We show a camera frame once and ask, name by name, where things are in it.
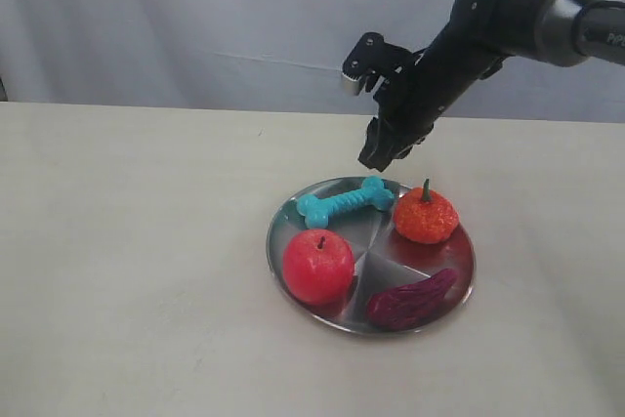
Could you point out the round stainless steel plate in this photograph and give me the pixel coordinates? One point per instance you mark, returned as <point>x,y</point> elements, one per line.
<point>383,260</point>

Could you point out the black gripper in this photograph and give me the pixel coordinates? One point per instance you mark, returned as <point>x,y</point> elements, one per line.
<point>411,101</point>

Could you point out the red apple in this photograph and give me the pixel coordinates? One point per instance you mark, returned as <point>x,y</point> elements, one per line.
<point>318,267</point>

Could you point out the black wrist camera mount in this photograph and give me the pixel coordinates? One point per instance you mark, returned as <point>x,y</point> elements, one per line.
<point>370,59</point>

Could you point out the white backdrop curtain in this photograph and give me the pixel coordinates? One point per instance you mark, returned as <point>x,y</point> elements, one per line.
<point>278,55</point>

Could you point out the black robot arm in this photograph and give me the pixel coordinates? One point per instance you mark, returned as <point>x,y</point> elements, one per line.
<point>563,33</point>

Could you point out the purple eggplant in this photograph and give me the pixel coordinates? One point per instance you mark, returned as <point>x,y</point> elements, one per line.
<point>407,306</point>

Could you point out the small orange pumpkin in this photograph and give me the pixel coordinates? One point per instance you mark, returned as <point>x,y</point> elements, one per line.
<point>424,216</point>

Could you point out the teal toy bone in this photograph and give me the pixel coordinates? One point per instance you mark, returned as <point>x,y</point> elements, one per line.
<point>317,212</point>

